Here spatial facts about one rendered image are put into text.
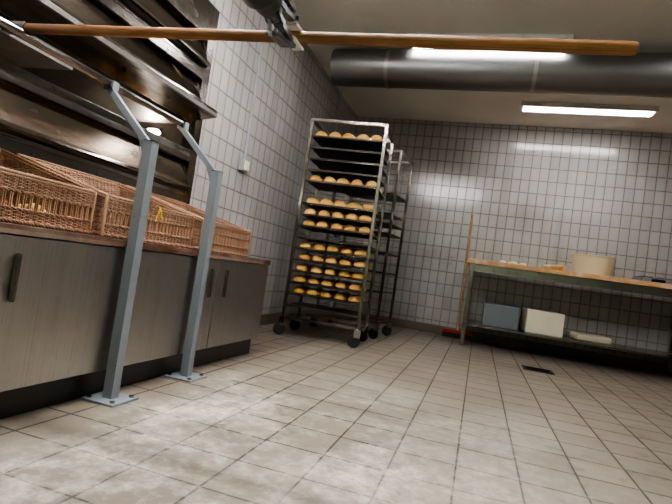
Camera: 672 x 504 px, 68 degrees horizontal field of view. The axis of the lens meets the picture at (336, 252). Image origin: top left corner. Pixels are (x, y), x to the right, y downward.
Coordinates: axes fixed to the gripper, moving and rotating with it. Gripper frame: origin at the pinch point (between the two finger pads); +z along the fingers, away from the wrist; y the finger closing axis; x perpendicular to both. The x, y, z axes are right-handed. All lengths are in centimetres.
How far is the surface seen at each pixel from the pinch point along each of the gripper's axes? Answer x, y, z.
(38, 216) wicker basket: -78, 56, 4
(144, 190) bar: -66, 40, 34
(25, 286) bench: -71, 77, -3
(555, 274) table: 121, 30, 417
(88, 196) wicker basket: -78, 46, 22
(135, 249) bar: -66, 62, 35
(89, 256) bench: -71, 66, 20
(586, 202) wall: 153, -61, 498
